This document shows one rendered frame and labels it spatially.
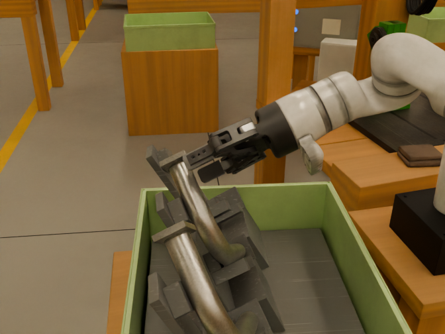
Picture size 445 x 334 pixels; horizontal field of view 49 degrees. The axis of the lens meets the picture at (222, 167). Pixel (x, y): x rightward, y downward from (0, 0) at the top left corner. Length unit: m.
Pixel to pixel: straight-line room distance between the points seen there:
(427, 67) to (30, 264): 2.14
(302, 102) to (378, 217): 0.60
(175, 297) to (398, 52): 0.41
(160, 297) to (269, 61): 1.23
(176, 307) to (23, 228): 2.28
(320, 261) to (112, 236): 1.69
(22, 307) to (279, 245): 1.46
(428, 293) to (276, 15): 0.98
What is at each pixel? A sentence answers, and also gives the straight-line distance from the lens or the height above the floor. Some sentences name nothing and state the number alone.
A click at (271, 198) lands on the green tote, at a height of 0.93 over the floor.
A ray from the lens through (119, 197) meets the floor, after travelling 2.91.
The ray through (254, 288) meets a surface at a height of 0.93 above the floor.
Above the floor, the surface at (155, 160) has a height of 1.12.
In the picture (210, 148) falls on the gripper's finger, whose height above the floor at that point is 1.22.
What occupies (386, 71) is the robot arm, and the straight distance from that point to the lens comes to 0.69.
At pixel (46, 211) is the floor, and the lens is 2.90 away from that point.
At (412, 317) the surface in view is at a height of 0.79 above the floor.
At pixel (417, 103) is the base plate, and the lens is 1.81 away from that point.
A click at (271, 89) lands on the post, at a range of 1.70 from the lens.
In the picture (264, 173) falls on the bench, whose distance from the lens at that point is 1.83.
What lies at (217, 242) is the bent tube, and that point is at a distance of 0.69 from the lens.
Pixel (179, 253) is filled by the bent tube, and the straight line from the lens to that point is 0.55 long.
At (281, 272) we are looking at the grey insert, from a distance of 1.02.
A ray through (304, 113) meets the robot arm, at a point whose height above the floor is 1.26.
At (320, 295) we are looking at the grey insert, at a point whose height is 0.85.
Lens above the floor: 1.50
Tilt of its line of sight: 28 degrees down
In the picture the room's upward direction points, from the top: straight up
